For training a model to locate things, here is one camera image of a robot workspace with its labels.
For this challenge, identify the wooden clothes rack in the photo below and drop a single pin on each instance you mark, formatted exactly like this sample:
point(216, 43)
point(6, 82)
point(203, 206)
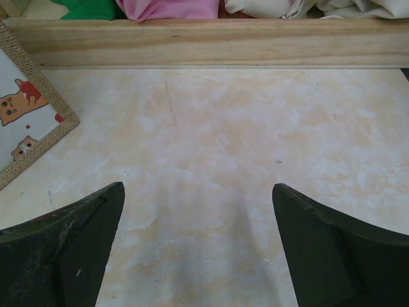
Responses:
point(53, 42)

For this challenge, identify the pink shirt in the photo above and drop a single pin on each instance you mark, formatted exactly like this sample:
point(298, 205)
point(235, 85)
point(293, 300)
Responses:
point(141, 10)

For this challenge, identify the beige cloth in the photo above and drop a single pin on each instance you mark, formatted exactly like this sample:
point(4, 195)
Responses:
point(348, 9)

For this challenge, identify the green tank top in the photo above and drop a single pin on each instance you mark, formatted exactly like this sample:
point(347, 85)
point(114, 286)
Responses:
point(91, 10)

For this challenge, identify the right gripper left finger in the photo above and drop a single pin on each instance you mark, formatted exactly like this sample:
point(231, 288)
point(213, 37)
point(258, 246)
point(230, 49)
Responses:
point(59, 258)

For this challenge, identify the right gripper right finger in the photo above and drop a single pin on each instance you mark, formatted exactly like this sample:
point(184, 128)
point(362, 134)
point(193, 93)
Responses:
point(337, 260)

